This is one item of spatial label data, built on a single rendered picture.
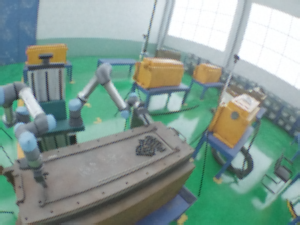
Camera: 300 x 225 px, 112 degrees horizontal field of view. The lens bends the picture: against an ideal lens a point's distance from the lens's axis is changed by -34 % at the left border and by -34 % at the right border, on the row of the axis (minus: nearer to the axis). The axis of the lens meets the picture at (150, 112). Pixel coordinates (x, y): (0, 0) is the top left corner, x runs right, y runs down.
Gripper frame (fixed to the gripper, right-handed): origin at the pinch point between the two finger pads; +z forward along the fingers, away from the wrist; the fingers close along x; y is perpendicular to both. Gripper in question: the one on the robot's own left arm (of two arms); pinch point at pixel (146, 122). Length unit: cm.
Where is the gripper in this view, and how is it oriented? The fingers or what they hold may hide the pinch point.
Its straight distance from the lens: 134.2
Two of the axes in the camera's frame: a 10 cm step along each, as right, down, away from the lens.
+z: 4.6, 8.2, -3.3
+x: -7.7, 1.8, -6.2
